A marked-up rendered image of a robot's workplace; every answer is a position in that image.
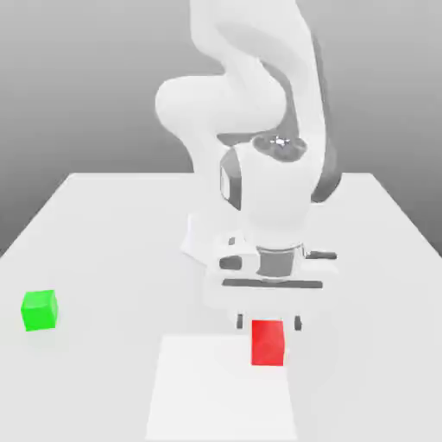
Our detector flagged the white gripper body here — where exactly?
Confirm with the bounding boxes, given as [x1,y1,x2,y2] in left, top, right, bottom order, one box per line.
[202,264,341,316]

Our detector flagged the small red cube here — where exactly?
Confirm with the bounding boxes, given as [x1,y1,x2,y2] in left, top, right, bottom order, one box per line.
[250,319,286,367]

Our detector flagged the small green cube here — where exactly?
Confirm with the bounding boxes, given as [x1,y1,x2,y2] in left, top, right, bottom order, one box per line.
[20,288,60,333]

